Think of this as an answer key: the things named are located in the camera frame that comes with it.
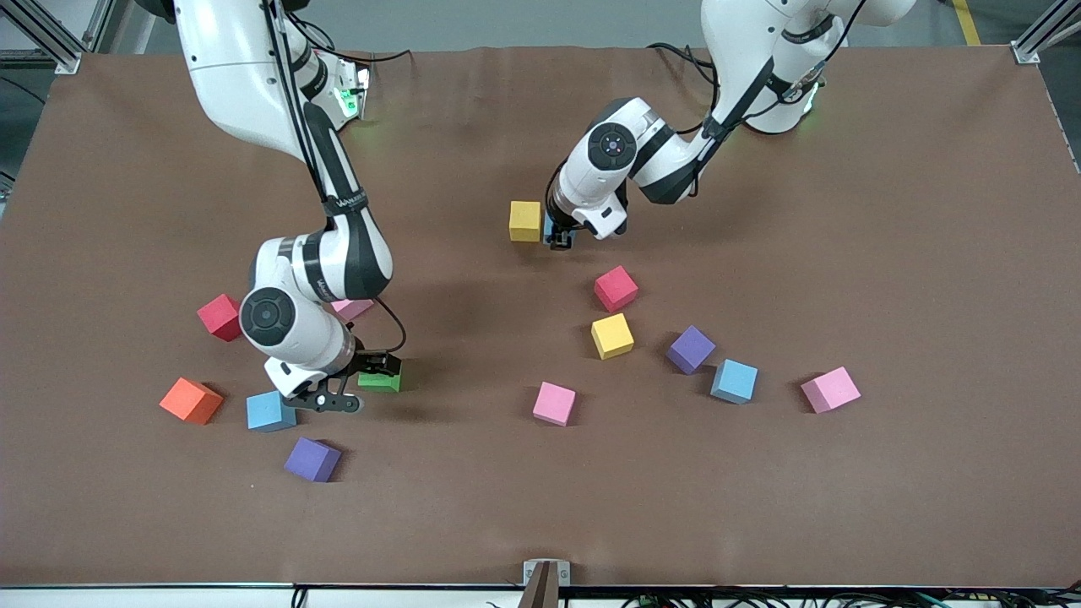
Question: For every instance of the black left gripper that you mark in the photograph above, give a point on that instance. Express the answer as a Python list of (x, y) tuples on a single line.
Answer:
[(558, 230)]

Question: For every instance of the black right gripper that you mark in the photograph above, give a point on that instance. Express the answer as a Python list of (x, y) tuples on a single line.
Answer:
[(370, 362)]

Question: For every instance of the blue foam cube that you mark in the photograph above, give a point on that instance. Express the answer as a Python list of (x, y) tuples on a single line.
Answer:
[(733, 381), (266, 414), (549, 226)]

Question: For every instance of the green foam cube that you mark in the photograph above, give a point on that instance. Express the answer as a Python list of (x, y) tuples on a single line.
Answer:
[(380, 384)]

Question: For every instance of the yellow foam cube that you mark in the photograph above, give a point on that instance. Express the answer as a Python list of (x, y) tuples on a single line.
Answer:
[(612, 336), (524, 221)]

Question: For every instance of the red foam cube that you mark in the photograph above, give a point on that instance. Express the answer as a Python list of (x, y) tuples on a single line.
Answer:
[(220, 317), (616, 288)]

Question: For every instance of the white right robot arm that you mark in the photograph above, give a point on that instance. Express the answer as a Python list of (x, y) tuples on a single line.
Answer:
[(245, 76)]

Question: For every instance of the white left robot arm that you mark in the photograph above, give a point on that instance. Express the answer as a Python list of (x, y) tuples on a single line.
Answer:
[(743, 34)]

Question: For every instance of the pink foam cube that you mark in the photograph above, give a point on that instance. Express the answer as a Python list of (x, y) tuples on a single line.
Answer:
[(830, 389), (554, 404), (353, 308)]

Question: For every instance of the purple foam cube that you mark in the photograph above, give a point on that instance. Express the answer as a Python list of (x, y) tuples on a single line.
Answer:
[(312, 459), (691, 349)]

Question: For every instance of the orange foam cube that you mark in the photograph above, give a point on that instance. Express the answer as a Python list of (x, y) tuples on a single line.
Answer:
[(191, 400)]

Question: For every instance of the brown table cover sheet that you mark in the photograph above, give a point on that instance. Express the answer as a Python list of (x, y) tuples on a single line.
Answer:
[(507, 507)]

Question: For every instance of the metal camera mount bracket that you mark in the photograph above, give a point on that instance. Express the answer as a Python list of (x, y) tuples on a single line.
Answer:
[(546, 583)]

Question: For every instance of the aluminium frame post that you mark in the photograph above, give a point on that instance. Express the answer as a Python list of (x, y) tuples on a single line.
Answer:
[(1034, 42), (51, 46)]

